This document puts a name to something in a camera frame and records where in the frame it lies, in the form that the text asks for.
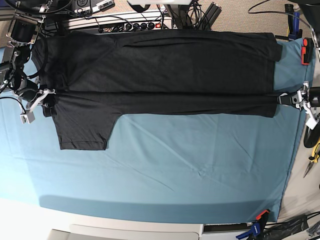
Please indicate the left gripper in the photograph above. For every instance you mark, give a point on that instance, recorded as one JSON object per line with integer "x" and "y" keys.
{"x": 306, "y": 95}

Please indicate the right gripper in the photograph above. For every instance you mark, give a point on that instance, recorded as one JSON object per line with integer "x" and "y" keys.
{"x": 28, "y": 90}

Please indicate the black T-shirt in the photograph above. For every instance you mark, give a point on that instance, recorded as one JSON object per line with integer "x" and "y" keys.
{"x": 99, "y": 78}

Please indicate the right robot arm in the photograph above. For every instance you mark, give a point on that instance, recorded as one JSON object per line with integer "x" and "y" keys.
{"x": 23, "y": 31}

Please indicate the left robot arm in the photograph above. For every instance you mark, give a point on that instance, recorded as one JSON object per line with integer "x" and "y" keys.
{"x": 311, "y": 11}

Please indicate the black computer mouse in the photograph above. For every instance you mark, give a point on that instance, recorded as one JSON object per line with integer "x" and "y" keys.
{"x": 311, "y": 137}

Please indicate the orange black clamp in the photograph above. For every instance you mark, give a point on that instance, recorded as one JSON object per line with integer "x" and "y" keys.
{"x": 307, "y": 51}

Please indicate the blue clamp top right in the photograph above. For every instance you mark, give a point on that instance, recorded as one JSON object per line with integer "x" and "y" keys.
{"x": 294, "y": 31}

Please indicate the white power strip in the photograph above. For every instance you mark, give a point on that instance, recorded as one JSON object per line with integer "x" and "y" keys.
{"x": 127, "y": 26}

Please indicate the teal table cloth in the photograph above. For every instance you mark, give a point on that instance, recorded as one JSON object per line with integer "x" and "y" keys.
{"x": 194, "y": 169}

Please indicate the blue orange clamp bottom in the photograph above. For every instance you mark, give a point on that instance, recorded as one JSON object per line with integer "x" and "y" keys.
{"x": 257, "y": 228}

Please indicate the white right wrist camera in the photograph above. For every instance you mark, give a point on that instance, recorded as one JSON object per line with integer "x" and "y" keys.
{"x": 28, "y": 116}

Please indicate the yellow handled pliers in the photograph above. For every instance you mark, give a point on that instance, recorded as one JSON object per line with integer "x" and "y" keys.
{"x": 313, "y": 159}

